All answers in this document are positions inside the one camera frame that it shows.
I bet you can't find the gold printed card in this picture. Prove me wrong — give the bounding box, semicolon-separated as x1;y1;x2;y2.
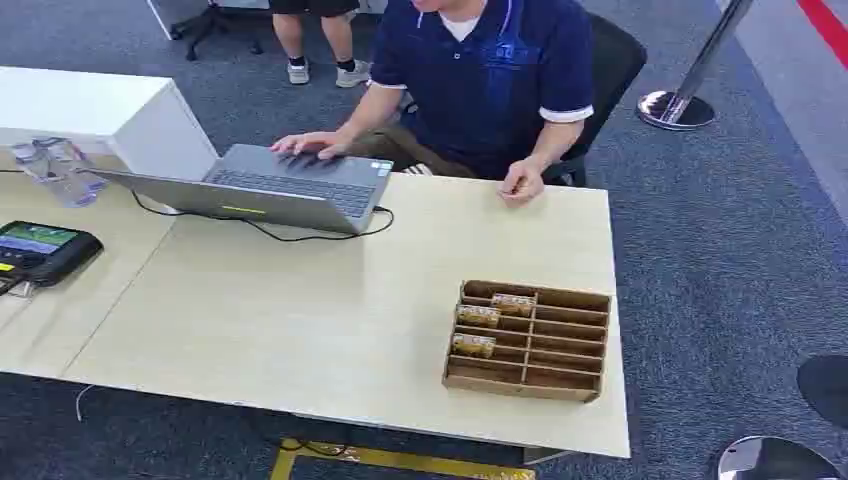
490;293;537;317
455;303;502;329
451;333;497;359

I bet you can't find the person's left hand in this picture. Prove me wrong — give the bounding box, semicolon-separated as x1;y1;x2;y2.
498;157;547;205

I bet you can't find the person's hand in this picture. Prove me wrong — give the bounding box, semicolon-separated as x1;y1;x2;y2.
498;157;547;205
270;130;352;161

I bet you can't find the grey laptop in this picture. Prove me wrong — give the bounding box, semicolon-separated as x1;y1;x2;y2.
84;143;395;236

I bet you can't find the wooden slotted card box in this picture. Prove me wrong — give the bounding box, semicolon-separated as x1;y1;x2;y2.
441;279;612;404

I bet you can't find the person's right hand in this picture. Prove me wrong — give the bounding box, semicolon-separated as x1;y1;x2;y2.
270;130;352;161

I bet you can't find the person in dark shirt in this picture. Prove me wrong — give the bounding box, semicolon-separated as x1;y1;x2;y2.
335;0;596;183

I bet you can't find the standing person in shorts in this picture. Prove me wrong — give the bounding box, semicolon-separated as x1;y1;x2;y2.
268;0;372;89

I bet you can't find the black office chair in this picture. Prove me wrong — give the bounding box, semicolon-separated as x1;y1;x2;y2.
541;11;649;188

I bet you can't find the black chair base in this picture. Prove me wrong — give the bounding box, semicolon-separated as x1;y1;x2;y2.
169;1;265;62

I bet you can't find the white cabinet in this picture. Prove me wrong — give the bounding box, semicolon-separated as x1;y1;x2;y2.
0;66;220;183

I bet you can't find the clear plastic bag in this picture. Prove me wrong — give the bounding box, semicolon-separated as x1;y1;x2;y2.
9;137;109;209

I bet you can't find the black tablet controller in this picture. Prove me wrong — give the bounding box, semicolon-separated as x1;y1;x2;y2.
0;221;105;297

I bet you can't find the chrome stanchion base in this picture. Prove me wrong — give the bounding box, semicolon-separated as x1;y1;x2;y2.
717;435;843;480

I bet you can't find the black round base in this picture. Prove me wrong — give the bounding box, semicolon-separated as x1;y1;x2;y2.
796;354;848;429

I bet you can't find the black laptop cable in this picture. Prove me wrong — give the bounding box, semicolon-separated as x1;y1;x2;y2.
129;190;396;244

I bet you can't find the yellow metal frame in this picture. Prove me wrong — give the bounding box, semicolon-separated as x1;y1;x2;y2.
269;437;537;480

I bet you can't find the chrome stanchion post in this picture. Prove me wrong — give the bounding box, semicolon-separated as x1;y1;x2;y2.
636;0;755;131

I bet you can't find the white cable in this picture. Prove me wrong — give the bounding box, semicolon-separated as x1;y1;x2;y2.
74;384;95;423

